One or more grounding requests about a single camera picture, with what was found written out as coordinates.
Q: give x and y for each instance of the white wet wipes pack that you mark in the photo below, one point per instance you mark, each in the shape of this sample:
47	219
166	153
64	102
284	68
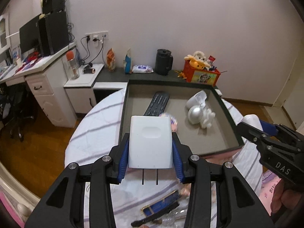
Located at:
142	69

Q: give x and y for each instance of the clear bottle pink lid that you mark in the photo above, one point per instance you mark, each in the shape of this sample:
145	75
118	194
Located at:
72	66

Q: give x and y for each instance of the white bed frame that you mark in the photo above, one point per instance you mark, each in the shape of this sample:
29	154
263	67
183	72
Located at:
21	194

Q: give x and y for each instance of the white and yellow plush toy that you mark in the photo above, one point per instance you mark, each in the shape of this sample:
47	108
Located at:
198	60

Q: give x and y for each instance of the white desk lamp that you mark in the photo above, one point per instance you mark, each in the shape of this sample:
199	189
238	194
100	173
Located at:
11	35

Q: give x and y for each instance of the white power adapter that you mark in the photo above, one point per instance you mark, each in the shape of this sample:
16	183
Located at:
149	147

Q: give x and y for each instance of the black computer tower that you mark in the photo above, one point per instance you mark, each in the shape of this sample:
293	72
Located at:
53	33

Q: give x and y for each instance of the white side cabinet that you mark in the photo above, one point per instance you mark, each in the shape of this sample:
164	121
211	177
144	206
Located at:
78	95

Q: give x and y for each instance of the red cloth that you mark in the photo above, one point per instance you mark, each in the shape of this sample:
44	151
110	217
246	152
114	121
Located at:
30	57

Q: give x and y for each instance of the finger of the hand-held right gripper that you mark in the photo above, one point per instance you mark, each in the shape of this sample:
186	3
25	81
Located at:
269	128
249	131

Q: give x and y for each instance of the orange snack bag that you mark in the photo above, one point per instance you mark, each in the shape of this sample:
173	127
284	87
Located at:
111	60

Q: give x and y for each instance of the round table striped cloth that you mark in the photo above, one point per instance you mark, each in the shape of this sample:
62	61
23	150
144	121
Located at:
95	135

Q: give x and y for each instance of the stack of books and papers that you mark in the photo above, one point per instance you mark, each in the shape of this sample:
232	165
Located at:
9	64

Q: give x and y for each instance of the red white packet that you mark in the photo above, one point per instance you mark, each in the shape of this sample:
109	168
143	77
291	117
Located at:
212	59

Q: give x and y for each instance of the white door frame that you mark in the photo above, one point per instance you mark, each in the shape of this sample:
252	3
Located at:
288	85

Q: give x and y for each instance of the orange toy figure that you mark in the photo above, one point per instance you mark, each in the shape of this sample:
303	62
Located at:
181	74

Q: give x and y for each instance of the red toy box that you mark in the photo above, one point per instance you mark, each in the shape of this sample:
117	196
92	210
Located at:
201	77

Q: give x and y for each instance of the pink blanket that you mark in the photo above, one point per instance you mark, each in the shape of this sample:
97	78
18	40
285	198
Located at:
9	211

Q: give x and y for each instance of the white wall socket strip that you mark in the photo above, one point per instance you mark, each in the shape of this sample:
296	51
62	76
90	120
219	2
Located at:
97	36

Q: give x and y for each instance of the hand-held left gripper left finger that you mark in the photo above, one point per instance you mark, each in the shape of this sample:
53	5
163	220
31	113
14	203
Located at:
124	161

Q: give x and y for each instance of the black kettle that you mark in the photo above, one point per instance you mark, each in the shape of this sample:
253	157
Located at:
163	63

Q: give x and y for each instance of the blue white bag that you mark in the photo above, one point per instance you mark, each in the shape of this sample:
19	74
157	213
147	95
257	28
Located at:
127	61

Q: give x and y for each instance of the black comb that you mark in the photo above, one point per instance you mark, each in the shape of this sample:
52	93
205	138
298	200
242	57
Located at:
152	217

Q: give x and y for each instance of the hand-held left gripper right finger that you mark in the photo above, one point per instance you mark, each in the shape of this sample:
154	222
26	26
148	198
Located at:
177	166

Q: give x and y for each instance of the white astronaut figurine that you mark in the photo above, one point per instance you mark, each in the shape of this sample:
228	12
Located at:
197	115

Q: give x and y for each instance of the small black speaker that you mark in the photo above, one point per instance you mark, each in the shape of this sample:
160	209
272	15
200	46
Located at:
53	2

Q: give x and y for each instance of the person's right hand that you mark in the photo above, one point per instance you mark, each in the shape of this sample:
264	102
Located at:
282	199

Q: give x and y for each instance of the pink storage box black rim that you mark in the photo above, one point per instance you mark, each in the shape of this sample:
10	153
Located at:
209	140

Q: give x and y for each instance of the white dome-shaped holder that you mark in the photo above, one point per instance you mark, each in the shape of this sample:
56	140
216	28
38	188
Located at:
196	98

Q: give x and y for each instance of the black remote control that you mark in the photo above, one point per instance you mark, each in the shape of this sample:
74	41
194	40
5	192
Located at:
156	102

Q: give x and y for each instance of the white desk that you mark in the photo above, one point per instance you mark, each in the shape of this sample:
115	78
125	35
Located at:
45	61

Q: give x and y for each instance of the dark top low bench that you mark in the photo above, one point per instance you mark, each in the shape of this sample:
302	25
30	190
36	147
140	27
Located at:
142	76

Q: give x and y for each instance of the black office chair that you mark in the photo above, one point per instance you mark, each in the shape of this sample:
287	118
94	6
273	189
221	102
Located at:
14	109

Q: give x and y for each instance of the black computer monitor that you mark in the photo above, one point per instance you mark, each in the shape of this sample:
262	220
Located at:
28	38

